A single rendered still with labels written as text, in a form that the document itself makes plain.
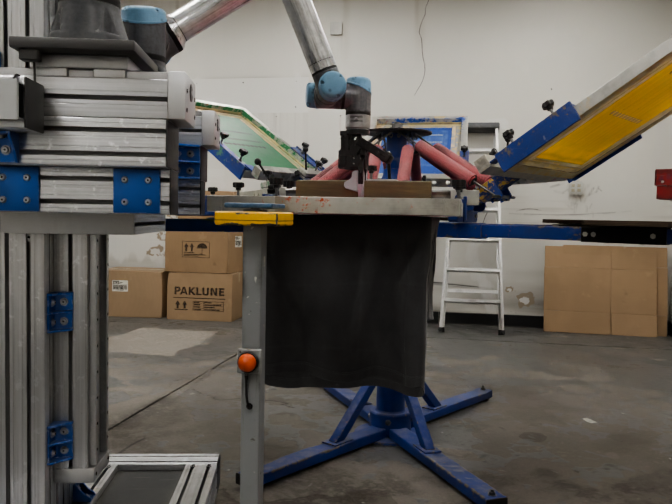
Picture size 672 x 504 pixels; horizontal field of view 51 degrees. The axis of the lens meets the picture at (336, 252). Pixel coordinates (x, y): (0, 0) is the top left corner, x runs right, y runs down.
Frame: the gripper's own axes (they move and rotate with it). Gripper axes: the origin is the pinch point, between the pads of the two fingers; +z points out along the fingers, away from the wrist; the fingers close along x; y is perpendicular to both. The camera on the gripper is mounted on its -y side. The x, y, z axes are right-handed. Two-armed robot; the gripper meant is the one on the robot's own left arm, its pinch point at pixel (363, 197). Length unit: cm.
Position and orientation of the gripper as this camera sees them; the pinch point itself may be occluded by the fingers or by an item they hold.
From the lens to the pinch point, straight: 209.6
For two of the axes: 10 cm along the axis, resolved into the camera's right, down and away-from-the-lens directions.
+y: -9.8, -0.3, 1.8
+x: -1.9, 0.5, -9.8
